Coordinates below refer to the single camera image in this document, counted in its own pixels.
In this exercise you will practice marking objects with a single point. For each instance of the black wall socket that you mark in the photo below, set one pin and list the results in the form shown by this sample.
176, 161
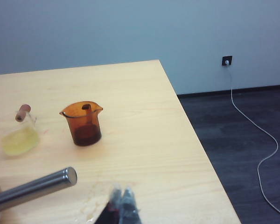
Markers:
229, 58

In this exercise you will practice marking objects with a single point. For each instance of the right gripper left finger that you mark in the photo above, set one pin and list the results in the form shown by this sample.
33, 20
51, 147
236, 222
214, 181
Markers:
112, 210

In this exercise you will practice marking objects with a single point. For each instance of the amber glass beaker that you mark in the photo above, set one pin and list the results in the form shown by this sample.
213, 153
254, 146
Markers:
86, 130

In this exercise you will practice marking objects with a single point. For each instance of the steel ice scoop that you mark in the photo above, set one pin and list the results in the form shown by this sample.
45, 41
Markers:
37, 186

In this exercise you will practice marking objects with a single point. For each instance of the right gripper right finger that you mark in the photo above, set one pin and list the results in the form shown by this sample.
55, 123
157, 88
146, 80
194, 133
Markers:
129, 210

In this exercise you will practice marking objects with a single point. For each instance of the dark baseboard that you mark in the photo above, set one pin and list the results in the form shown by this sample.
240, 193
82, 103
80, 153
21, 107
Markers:
235, 91

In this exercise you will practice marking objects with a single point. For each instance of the clear beaker with yellow liquid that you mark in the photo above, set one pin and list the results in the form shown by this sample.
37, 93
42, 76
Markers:
18, 142

